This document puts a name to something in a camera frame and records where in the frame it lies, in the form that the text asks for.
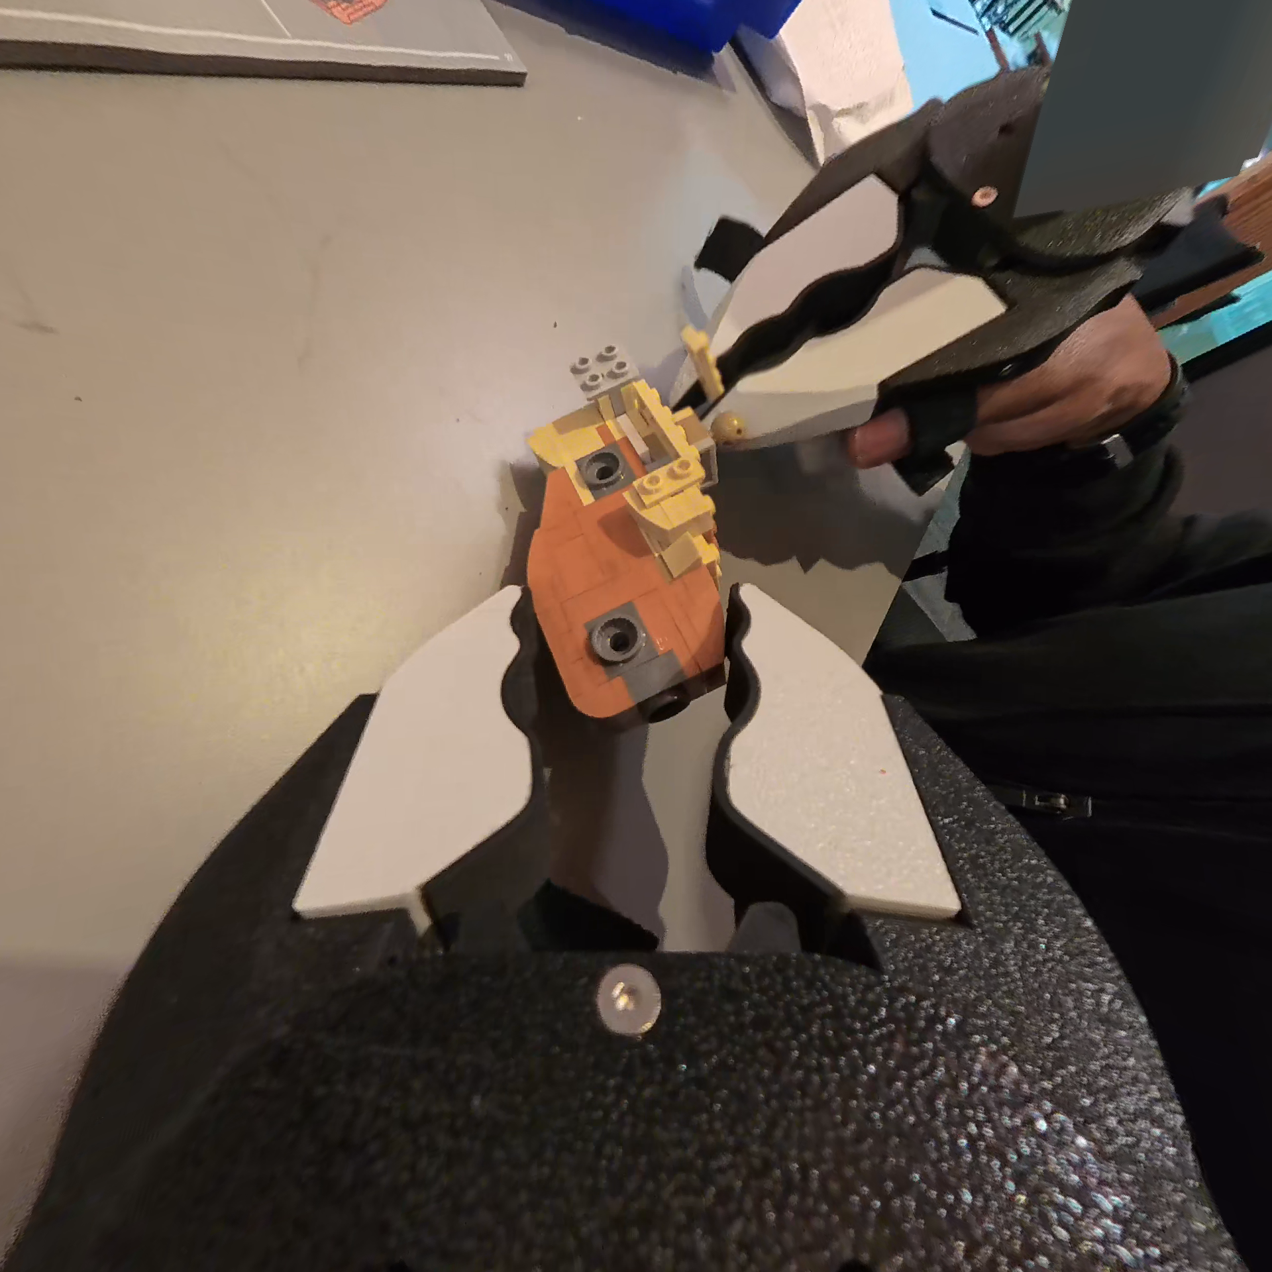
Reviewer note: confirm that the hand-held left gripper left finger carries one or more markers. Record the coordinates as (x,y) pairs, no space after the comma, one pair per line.
(417,794)

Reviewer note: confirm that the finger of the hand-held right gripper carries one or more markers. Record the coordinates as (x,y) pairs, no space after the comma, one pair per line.
(863,369)
(813,248)

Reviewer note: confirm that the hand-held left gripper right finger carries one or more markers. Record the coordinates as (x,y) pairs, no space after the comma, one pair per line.
(836,794)

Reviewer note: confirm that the long tan brick plate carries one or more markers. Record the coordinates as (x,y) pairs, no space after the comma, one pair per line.
(703,361)

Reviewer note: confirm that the blue plastic bin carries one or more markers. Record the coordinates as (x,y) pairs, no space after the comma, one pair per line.
(695,20)

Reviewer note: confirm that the tan and orange brick model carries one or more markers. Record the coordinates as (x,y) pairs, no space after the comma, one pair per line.
(617,576)

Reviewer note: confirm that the person's right forearm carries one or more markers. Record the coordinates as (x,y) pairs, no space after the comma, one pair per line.
(1074,537)

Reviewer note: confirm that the person's right hand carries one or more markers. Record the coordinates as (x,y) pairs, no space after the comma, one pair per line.
(1074,387)

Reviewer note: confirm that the white printed paper bag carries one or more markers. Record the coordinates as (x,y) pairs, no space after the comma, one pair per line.
(845,79)

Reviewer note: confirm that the black wristwatch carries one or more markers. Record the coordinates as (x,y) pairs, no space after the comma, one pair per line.
(1118,446)

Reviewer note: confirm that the person's black-clad torso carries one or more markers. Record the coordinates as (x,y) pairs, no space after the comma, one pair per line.
(1143,744)

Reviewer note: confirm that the grey instruction booklet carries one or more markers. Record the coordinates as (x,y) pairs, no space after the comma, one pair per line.
(149,24)

